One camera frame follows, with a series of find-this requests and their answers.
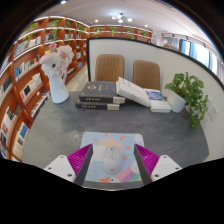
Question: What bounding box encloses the white wall socket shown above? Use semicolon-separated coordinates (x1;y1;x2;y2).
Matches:
207;99;219;122

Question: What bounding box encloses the white and blue book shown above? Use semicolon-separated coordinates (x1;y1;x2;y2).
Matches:
145;88;172;114

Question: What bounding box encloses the orange curved bookshelf unit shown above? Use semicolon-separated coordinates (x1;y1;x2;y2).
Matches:
0;15;90;161

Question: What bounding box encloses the white computer mouse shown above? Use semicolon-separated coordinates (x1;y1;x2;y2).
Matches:
102;145;123;175

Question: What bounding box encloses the pink and white flower bouquet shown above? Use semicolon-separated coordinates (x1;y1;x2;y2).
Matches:
38;42;75;80

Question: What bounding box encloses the green potted plant white pot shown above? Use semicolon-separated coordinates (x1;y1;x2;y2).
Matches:
164;72;209;129

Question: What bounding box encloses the large window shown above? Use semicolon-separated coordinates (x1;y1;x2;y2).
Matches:
178;39;214;71

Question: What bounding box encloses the multi-bulb ceiling lamp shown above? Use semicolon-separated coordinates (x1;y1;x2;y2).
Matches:
111;13;133;24

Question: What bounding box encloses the white black-edged desk partition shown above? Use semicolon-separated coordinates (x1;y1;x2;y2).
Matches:
86;37;224;164

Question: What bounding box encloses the white ceramic jug vase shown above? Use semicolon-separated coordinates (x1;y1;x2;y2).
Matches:
48;73;70;104

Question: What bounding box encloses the orange wall shelf with plants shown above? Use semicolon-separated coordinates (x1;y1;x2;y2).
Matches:
89;24;154;43

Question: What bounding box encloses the thick white book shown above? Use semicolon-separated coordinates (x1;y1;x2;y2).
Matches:
115;77;152;108

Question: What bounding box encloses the tan upholstered chair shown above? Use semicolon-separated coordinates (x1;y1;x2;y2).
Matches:
94;53;126;83
132;59;161;91

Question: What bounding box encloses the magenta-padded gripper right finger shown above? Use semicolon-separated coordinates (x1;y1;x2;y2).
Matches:
134;143;183;186

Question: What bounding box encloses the pastel sun cloud mouse pad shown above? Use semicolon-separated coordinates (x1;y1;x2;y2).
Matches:
79;131;145;184

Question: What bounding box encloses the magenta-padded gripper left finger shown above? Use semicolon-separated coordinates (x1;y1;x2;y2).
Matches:
43;143;94;186

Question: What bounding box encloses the sheer grey curtain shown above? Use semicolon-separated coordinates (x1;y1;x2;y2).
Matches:
213;53;224;84

